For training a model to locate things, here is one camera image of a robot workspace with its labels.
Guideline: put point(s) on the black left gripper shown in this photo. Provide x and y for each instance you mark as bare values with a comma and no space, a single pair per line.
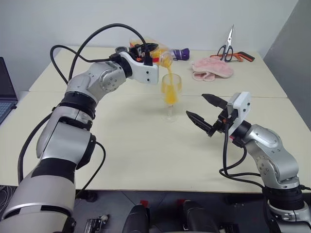
137,52

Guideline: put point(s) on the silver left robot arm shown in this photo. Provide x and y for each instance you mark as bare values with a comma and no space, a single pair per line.
97,77

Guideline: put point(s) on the orange black hand saw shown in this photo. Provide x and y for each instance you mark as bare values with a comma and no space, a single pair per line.
245,56

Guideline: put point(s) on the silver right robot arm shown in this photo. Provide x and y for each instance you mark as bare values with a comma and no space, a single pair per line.
272,145

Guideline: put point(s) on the dark rounded shape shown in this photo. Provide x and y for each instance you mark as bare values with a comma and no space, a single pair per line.
198,217
136,218

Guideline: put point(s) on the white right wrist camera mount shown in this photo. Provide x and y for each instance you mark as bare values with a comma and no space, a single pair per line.
243,102

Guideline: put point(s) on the pink cloth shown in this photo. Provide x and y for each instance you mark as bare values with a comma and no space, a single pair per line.
211,70

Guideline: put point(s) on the clear bottle of orange drink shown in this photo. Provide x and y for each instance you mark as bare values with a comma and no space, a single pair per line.
166,59

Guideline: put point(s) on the dark laptop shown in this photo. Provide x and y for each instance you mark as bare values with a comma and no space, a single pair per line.
6,92

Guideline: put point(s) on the black table foot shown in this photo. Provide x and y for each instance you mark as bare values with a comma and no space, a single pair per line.
87,196

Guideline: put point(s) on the clear wine glass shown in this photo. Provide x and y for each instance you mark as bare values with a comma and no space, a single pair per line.
171,97

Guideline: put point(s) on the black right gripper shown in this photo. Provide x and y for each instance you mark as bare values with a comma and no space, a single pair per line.
224,121

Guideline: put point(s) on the folded silver purple umbrella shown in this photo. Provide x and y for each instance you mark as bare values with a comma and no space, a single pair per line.
182,54

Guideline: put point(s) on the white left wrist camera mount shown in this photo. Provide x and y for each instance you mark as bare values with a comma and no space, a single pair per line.
145,72

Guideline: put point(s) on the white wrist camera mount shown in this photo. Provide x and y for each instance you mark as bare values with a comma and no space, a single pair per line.
145,72
243,102

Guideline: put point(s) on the small metal bracket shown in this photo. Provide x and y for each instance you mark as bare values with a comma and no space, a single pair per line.
97,223

